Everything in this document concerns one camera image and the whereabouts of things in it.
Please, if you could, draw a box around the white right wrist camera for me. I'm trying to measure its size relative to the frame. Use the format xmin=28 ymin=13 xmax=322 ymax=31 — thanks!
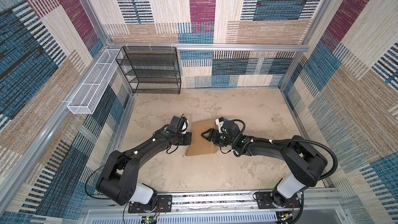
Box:
xmin=215 ymin=117 xmax=228 ymax=133

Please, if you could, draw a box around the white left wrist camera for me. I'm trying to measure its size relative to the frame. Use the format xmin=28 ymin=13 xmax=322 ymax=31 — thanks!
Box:
xmin=166 ymin=116 xmax=188 ymax=133

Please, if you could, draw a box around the white wire mesh basket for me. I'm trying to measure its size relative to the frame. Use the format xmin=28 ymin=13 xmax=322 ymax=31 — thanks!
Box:
xmin=67 ymin=49 xmax=120 ymax=115

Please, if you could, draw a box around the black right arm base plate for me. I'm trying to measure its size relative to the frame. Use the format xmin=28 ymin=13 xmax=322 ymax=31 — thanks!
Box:
xmin=252 ymin=191 xmax=301 ymax=209

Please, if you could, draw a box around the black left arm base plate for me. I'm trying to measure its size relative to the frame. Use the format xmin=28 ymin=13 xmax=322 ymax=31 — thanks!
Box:
xmin=128 ymin=195 xmax=173 ymax=214

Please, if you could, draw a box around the aluminium front mounting rail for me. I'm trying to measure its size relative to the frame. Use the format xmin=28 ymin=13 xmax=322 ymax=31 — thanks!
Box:
xmin=78 ymin=188 xmax=354 ymax=224

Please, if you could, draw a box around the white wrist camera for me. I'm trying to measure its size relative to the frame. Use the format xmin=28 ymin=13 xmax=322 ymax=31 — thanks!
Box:
xmin=166 ymin=116 xmax=188 ymax=133
xmin=215 ymin=117 xmax=228 ymax=133

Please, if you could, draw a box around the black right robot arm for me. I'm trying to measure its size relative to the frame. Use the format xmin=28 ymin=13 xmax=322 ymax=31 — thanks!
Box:
xmin=201 ymin=119 xmax=330 ymax=208

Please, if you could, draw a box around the black wire mesh shelf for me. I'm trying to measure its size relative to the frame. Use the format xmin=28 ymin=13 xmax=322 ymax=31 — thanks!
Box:
xmin=116 ymin=46 xmax=182 ymax=94

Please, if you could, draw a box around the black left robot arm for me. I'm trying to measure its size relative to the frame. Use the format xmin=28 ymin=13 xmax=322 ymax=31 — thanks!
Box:
xmin=96 ymin=129 xmax=192 ymax=205

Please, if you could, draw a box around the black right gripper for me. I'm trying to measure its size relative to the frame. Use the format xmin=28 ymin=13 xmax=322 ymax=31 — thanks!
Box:
xmin=200 ymin=129 xmax=235 ymax=147

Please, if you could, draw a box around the brown cardboard box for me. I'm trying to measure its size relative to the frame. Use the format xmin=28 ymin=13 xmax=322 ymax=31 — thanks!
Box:
xmin=186 ymin=120 xmax=218 ymax=157

